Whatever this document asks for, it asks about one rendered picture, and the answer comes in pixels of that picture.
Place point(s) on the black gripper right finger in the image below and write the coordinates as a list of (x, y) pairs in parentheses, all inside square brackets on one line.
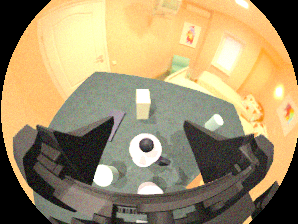
[(212, 151)]

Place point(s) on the pale yellow rectangular block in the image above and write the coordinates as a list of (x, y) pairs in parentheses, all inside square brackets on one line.
[(142, 103)]

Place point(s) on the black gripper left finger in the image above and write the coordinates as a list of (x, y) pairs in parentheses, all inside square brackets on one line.
[(83, 147)]

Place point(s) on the orange rectangular block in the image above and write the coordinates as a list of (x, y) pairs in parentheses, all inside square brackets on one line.
[(196, 182)]

